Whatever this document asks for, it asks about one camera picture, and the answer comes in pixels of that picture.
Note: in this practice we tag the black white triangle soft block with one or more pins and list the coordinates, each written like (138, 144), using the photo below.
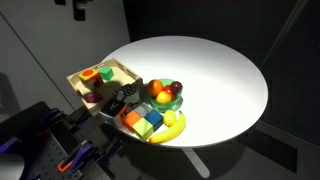
(127, 91)

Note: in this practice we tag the multicolour soft block orange circle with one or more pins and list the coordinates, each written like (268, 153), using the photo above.
(88, 75)

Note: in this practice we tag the light wooden tray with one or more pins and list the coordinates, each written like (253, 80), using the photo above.
(124, 77)

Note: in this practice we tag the small magenta block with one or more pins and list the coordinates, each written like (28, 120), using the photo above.
(93, 97)

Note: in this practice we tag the navy soft block letter A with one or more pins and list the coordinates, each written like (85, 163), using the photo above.
(113, 107)

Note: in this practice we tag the small grey block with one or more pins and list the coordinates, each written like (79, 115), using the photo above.
(144, 109)

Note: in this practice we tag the small orange block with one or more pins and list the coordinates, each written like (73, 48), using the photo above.
(131, 118)

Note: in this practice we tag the orange toy fruit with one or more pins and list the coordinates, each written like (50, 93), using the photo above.
(154, 88)

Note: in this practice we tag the purple orange spring clamp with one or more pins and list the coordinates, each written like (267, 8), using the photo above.
(50, 118)
(77, 156)
(8, 144)

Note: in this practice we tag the red toy fruit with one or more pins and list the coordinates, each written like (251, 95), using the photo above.
(167, 89)

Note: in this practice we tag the small yellow toy fruit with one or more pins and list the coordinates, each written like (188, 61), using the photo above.
(163, 97)

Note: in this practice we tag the dark purple toy plum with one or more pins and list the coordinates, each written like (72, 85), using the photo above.
(176, 87)

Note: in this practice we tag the yellow toy lemon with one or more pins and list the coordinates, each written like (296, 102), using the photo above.
(169, 118)

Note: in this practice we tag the yellow toy banana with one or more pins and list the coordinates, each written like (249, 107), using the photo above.
(171, 132)

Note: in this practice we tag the black perforated mounting board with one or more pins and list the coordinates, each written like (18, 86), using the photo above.
(46, 160)

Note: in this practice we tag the white table leg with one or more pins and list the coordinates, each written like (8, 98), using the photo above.
(196, 161)

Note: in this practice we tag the grey rounded base plate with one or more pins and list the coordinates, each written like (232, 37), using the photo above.
(10, 166)

